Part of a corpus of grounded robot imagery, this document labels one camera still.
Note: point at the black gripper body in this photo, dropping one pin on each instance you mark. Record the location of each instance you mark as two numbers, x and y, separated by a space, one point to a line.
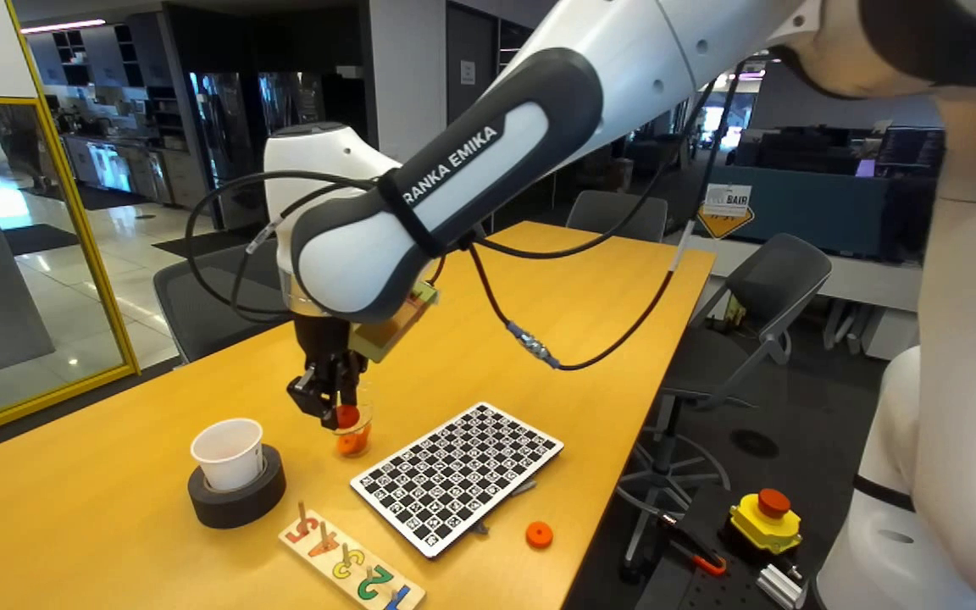
327 351

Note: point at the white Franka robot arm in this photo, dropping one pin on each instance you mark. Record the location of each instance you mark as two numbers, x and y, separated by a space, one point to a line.
625 46

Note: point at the wooden number puzzle board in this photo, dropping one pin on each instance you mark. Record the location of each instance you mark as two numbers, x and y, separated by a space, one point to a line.
341 561

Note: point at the clear plastic cup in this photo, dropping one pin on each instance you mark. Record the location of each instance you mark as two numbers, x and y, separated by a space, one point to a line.
364 442

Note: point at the white paper cup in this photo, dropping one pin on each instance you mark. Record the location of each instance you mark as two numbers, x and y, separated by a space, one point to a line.
226 453

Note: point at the grey office chair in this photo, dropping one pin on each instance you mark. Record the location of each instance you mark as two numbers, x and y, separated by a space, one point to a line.
218 305
611 216

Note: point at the black white checkerboard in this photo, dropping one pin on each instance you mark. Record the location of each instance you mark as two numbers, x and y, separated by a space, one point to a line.
474 442

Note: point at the orange black bar clamp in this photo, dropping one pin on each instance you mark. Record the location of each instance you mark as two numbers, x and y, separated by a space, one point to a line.
697 556

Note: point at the white sign card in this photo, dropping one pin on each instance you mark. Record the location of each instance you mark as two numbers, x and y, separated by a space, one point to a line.
727 205

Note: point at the yellow emergency stop button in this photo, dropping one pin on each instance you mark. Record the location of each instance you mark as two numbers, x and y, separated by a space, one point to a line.
767 525

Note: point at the small grey metal box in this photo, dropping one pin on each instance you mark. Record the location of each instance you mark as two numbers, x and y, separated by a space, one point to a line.
783 587

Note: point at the tan wrist camera mount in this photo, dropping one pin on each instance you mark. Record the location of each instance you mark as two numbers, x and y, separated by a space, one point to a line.
399 323

